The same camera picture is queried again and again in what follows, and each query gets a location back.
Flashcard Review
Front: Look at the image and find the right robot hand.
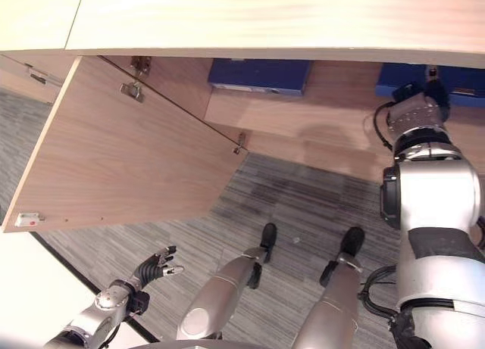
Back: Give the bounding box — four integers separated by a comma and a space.
423, 64, 452, 123

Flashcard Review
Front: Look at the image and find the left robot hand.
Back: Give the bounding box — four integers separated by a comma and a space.
130, 245, 186, 290

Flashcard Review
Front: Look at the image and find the blue folder with white label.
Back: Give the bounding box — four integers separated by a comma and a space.
207, 58, 314, 97

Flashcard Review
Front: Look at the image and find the wooden office cabinet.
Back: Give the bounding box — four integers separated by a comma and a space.
0, 0, 485, 183

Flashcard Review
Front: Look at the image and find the left silver robot leg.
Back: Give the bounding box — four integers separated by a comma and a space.
177, 222, 278, 341

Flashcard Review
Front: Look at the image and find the silver robot leg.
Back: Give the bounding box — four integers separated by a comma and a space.
177, 222, 278, 341
292, 226, 367, 349

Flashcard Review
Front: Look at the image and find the white table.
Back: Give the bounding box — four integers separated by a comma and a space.
0, 230, 160, 349

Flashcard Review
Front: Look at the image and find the white magnetic door catch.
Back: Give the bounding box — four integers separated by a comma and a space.
14, 211, 47, 227

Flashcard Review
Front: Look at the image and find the metal door hinge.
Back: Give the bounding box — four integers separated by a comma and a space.
232, 132, 248, 155
120, 56, 152, 103

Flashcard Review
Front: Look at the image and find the right silver robot leg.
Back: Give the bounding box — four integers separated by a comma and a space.
292, 226, 367, 349

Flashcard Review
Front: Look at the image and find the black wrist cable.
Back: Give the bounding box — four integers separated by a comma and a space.
372, 101, 396, 151

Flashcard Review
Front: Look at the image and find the black cable bundle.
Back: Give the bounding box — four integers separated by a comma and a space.
357, 264, 403, 321

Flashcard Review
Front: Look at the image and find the metal cabinet door handle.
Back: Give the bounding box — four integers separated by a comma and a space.
23, 62, 49, 86

